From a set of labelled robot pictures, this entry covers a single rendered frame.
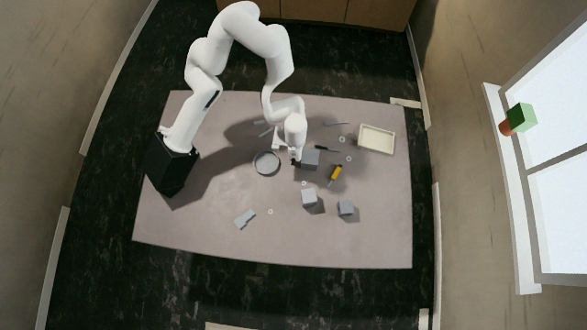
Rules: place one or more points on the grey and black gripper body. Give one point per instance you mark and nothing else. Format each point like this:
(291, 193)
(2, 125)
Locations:
(294, 154)

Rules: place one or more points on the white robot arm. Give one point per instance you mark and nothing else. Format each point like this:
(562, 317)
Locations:
(207, 57)

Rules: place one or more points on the cream shallow rectangular tray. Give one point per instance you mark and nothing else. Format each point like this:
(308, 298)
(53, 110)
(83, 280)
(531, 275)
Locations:
(376, 140)

